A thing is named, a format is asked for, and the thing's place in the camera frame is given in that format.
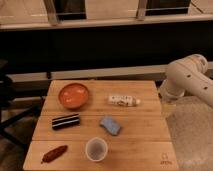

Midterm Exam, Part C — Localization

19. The red sausage toy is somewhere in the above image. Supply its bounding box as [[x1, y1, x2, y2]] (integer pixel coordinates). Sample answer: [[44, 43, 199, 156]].
[[41, 145, 68, 163]]

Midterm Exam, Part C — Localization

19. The orange ceramic bowl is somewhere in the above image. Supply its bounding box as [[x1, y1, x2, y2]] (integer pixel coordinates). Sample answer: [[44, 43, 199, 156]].
[[58, 83, 89, 109]]

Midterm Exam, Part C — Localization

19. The black chair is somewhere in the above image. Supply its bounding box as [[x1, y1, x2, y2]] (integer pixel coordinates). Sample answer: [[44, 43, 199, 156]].
[[0, 59, 44, 149]]

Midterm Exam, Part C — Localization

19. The blue sponge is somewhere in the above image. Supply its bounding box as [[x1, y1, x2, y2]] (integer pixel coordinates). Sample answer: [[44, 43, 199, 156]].
[[100, 116, 121, 136]]

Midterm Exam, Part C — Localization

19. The white ceramic cup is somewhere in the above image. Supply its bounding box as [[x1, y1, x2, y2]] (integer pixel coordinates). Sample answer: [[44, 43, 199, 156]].
[[85, 137, 108, 162]]

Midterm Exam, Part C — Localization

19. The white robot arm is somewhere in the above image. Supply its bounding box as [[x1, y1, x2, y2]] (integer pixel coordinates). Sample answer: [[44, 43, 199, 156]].
[[158, 54, 213, 118]]

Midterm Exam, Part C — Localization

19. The black white striped eraser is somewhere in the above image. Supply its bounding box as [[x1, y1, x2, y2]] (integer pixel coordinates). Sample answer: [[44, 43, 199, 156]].
[[52, 114, 80, 130]]

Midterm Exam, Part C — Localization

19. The white labelled bottle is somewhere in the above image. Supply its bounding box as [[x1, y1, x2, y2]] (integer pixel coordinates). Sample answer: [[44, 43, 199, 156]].
[[108, 95, 140, 107]]

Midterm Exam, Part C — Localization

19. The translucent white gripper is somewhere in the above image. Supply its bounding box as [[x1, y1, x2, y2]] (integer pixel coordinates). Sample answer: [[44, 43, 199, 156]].
[[158, 79, 183, 118]]

